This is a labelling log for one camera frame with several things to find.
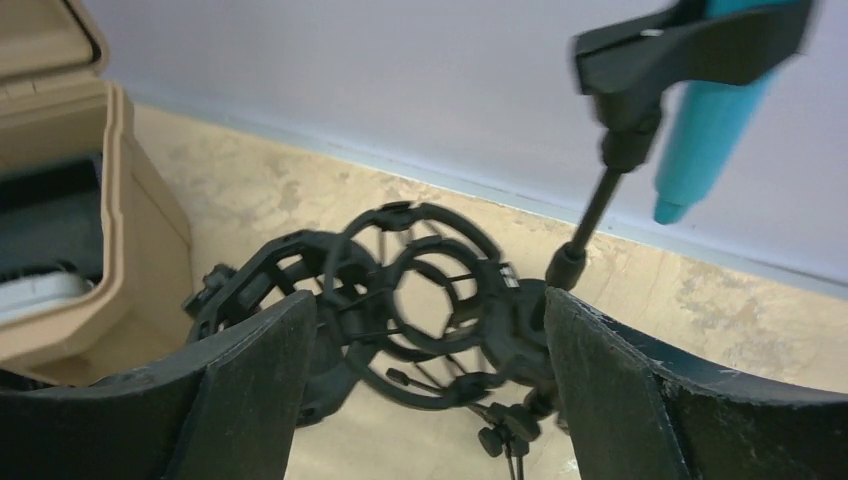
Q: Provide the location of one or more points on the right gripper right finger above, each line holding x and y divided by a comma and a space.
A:
639, 408

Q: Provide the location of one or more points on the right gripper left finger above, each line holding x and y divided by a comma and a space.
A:
221, 408

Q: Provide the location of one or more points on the black tripod shock-mount stand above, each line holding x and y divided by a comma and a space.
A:
373, 438

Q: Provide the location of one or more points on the blue microphone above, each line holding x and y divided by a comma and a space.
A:
732, 56

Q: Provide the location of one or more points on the black round-base clip stand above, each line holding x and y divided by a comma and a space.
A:
625, 68

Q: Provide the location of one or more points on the grey box inside case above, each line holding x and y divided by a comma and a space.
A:
37, 293

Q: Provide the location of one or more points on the tan plastic tool case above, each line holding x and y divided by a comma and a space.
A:
79, 194

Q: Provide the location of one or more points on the black round-base shock-mount stand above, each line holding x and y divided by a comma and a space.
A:
349, 308

